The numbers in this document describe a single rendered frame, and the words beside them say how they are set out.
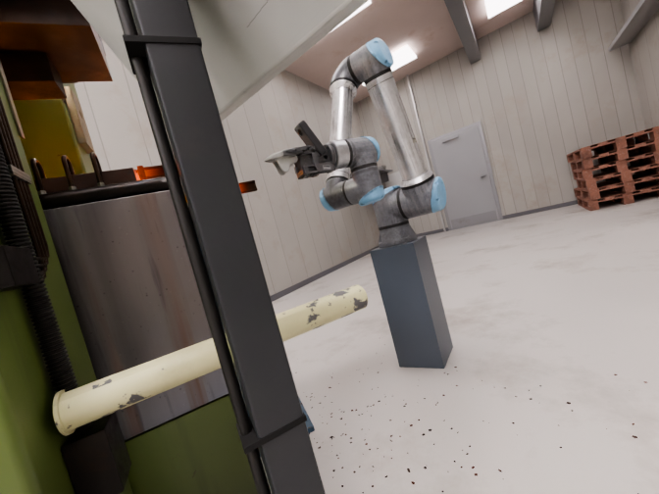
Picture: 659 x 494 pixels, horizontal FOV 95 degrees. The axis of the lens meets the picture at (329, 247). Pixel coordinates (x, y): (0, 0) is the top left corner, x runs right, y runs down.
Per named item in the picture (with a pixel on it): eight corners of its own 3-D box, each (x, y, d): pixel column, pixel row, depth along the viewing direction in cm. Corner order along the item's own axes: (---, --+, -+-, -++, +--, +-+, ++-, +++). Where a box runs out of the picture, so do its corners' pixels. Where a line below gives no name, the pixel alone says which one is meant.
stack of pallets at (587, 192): (682, 193, 407) (668, 123, 402) (590, 211, 459) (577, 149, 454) (646, 190, 520) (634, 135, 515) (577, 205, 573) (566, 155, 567)
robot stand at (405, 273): (412, 346, 169) (385, 243, 166) (453, 346, 157) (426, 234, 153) (399, 367, 151) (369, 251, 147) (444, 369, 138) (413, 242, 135)
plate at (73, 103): (95, 153, 98) (79, 101, 97) (86, 142, 90) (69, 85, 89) (87, 154, 97) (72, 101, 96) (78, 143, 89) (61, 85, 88)
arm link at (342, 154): (345, 134, 94) (331, 146, 102) (331, 136, 92) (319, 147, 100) (352, 163, 94) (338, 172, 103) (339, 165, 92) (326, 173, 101)
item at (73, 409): (358, 307, 58) (351, 280, 58) (374, 311, 53) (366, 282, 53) (76, 422, 39) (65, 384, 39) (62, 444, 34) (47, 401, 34)
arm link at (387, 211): (386, 224, 161) (378, 192, 160) (417, 217, 150) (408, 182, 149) (373, 229, 149) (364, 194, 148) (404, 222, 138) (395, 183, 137)
